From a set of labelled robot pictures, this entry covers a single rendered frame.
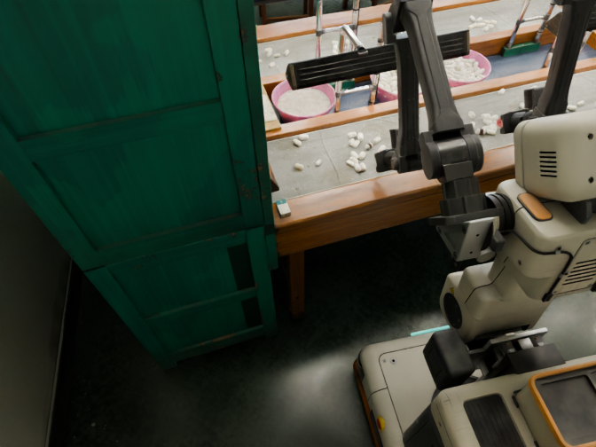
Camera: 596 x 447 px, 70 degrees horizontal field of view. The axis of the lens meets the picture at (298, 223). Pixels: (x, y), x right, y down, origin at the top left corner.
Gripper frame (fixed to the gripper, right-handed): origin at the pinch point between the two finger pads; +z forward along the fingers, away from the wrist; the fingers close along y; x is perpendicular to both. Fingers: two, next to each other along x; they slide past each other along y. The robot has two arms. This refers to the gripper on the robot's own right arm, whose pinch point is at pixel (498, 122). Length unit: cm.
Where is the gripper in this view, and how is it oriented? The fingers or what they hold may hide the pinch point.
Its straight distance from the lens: 169.3
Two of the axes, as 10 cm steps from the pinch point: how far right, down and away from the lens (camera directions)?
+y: -9.6, 2.4, -1.8
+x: 1.9, 9.5, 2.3
